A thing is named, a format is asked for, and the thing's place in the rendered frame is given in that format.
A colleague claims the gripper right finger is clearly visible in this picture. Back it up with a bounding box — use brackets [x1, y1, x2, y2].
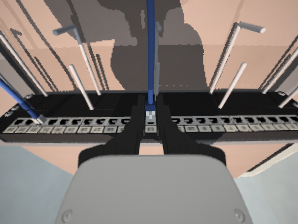
[156, 94, 227, 167]

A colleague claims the black patch panel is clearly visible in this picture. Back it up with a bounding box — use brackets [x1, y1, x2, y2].
[0, 21, 298, 147]

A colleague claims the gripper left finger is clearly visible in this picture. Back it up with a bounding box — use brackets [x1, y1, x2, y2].
[78, 94, 146, 168]

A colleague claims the blue patch cable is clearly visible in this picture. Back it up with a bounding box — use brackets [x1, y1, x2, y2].
[0, 0, 155, 110]

